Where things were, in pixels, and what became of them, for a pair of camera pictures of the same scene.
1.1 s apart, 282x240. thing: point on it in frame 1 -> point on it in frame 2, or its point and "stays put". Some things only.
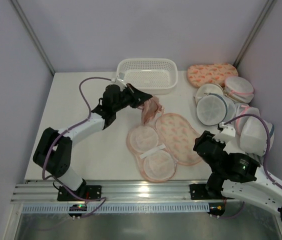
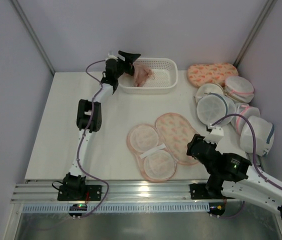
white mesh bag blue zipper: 213,109 stays put
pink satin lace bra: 150,108 -> 141,74
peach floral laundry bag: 159,150 stays put
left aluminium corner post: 33,34 stays put
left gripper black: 133,96 -> 125,65
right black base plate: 199,191 stays put
